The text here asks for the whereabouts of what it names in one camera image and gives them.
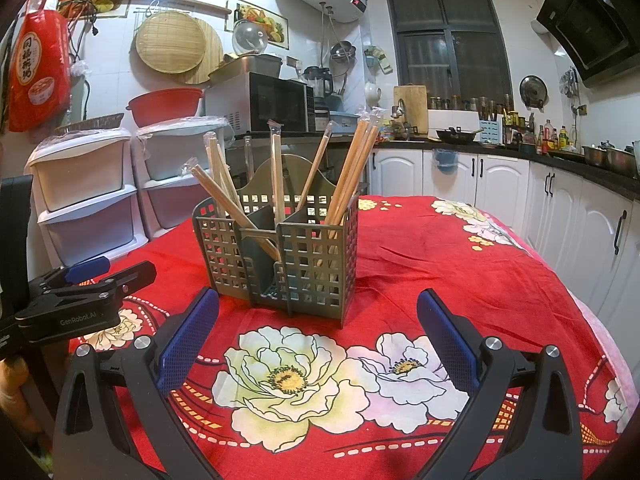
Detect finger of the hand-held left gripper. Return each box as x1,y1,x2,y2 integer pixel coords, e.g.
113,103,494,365
41,261,157,309
29,256,112,296

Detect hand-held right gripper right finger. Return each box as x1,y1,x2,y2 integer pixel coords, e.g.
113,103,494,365
417,287,586,480

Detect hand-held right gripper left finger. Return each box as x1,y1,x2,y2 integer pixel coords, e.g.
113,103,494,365
51,286,221,480

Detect olive perforated utensil holder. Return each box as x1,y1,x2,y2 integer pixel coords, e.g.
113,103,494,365
192,154,361,330

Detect group of chopsticks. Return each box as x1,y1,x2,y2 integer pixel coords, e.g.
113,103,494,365
189,107,383,306

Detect white plastic drawer unit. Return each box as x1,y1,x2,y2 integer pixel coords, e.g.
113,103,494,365
27,130,138,266
135,117,236,241

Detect red floral tablecloth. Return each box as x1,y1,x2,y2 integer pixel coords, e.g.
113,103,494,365
67,195,631,480

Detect wicker basket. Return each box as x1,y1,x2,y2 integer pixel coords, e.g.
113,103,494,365
52,112,125,136

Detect red plastic basin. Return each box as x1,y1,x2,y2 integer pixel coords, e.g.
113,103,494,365
126,87,205,127

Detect white kitchen base cabinets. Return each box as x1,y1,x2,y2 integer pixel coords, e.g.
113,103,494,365
372,147,640,331

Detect red shopping bag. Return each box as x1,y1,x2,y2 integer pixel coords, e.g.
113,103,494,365
7,0,73,133

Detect black wok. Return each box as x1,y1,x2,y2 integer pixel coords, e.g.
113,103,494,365
436,127,485,145

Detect blue knife block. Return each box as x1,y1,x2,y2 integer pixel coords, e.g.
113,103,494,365
478,119,502,145

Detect silver microwave oven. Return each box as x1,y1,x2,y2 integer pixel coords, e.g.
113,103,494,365
205,71,315,135

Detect group of condiment bottles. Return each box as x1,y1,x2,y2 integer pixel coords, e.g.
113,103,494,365
502,110,583,156

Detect wooden cutting board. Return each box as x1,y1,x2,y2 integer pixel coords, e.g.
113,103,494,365
393,85,429,136

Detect round wooden board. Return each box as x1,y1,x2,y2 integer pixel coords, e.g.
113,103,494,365
170,17,224,85

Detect row of metal jars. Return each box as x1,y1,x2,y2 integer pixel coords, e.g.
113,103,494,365
429,95,516,111

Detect round bamboo sieve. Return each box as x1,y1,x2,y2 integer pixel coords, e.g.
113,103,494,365
136,11,207,73

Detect metal baking pan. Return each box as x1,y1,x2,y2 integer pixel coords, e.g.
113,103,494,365
208,54,283,86

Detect group of metal pots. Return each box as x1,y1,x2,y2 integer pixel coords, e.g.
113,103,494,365
581,141,640,177

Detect hanging metal pot lid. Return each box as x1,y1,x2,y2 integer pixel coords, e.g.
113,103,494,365
519,75,548,110

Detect glass pot lid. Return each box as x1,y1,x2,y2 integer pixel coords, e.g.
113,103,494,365
232,19,269,56

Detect black blender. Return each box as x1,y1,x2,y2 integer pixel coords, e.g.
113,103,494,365
301,66,335,106

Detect wooden rolling pin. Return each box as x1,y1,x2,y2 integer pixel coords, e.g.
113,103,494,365
135,0,232,15

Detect dark framed window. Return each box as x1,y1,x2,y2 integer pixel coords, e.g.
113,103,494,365
384,0,513,106

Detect black range hood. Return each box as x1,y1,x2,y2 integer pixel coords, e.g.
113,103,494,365
536,0,640,88

